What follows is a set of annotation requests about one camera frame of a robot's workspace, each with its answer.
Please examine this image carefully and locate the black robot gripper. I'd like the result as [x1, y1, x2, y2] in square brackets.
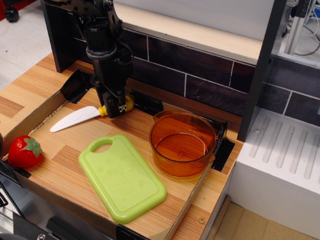
[89, 51, 133, 119]

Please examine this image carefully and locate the white knife yellow handle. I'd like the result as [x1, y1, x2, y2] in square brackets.
[49, 94, 135, 133]

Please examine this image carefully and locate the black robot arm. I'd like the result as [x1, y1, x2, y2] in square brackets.
[41, 0, 134, 118]

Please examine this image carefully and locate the cardboard fence with black tape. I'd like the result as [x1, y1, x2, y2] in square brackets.
[0, 65, 243, 240]

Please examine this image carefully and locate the green plastic cutting board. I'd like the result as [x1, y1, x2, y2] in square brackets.
[78, 135, 167, 224]

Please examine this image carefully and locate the orange transparent plastic pot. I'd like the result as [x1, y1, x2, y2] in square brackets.
[149, 110, 217, 177]

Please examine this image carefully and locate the red toy strawberry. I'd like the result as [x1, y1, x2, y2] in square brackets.
[7, 135, 43, 168]

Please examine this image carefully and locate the black caster wheel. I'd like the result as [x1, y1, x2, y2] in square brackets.
[4, 6, 19, 23]

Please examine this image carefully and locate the white dish drying rack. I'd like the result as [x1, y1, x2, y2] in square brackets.
[228, 109, 320, 239]

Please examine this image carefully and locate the aluminium profile with cables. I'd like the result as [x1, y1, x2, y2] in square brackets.
[280, 0, 320, 62]

